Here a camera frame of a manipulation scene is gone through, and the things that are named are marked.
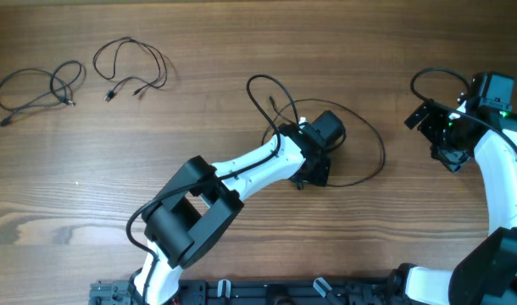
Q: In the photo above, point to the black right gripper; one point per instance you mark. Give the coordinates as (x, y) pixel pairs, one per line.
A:
(422, 117)

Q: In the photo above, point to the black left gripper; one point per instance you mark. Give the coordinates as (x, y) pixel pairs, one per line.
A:
(321, 172)

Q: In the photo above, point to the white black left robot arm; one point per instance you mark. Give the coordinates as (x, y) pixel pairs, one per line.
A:
(195, 208)

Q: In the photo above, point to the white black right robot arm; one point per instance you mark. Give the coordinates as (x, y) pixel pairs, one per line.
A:
(482, 128)

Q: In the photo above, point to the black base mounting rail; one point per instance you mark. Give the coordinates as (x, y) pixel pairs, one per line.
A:
(346, 291)

